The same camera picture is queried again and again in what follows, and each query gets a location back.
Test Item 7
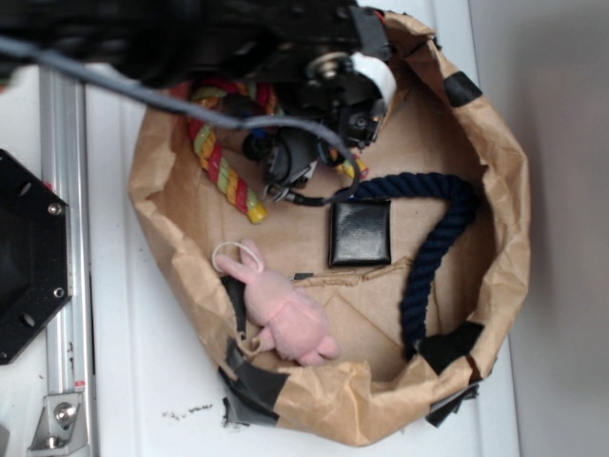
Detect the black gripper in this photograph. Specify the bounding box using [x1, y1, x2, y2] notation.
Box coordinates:
[243, 51, 396, 202]

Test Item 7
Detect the multicolored twisted rope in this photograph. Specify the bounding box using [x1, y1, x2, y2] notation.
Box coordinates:
[186, 78, 370, 225]

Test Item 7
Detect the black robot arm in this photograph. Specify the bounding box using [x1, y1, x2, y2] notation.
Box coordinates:
[1, 1, 397, 206]

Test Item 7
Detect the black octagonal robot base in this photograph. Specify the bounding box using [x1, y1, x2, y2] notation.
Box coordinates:
[1, 149, 70, 366]

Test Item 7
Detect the black square taped block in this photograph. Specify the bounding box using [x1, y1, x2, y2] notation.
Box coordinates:
[328, 200, 391, 268]

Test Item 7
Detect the pink plush bunny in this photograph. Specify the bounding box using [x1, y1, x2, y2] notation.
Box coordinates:
[211, 239, 340, 366]

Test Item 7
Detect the brown paper bag bin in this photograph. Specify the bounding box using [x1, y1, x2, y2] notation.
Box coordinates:
[128, 12, 530, 447]

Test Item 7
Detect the white tray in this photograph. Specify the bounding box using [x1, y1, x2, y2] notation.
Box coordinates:
[83, 0, 522, 457]

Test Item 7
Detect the navy blue twisted rope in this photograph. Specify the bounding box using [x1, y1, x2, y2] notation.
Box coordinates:
[332, 172, 480, 361]

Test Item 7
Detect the aluminum extrusion rail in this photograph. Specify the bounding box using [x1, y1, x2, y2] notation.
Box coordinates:
[29, 70, 99, 456]

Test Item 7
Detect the gray cable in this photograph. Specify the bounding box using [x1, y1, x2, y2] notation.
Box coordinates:
[0, 33, 362, 207]

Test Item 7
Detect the metal corner bracket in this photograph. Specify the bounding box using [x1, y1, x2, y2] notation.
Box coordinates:
[27, 392, 88, 456]

